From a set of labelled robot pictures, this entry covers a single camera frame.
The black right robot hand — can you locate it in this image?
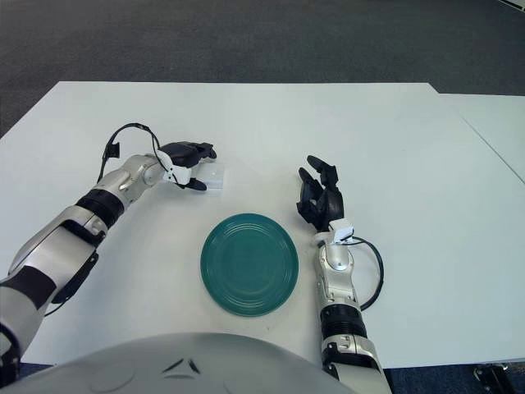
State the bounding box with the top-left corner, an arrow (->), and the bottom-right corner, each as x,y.
294,154 -> 345,232

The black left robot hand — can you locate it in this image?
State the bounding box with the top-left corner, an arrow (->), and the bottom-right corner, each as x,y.
157,141 -> 218,192

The white cube charger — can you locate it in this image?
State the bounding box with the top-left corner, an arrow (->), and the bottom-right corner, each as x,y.
195,162 -> 228,193

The green round plate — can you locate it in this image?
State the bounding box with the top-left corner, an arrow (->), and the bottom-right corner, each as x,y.
199,213 -> 299,318

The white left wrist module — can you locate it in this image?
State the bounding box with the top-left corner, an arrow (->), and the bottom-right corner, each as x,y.
161,150 -> 193,189

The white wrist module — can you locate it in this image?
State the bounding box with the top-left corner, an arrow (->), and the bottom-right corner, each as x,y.
161,150 -> 193,189
327,220 -> 355,245

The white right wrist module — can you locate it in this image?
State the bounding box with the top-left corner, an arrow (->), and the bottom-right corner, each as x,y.
327,220 -> 355,245

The grey robot torso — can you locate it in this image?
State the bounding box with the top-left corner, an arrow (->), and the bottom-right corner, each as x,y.
0,332 -> 350,394

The metal chair base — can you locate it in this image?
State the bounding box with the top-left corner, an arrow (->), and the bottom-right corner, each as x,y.
471,362 -> 525,394

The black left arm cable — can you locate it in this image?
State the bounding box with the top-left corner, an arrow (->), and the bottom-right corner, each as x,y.
97,122 -> 173,186

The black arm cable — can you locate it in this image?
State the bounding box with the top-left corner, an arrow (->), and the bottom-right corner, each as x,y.
347,236 -> 385,309
97,122 -> 173,186

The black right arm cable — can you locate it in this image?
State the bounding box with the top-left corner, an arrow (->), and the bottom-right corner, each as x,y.
347,236 -> 385,309

